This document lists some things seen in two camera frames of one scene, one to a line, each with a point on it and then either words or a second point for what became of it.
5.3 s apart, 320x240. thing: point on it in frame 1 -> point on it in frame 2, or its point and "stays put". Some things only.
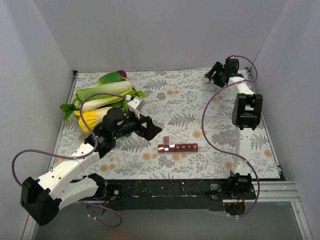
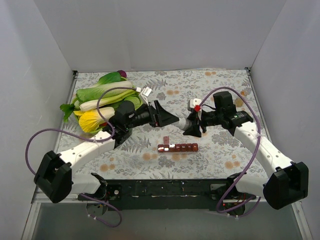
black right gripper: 218,75 -> 200,124
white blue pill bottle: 206,80 -> 184,123
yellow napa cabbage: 90,119 stays put
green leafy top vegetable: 111,77 stays put
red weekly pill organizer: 166,147 stays put
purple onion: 122,73 stays put
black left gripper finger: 145,128 -> 163,117
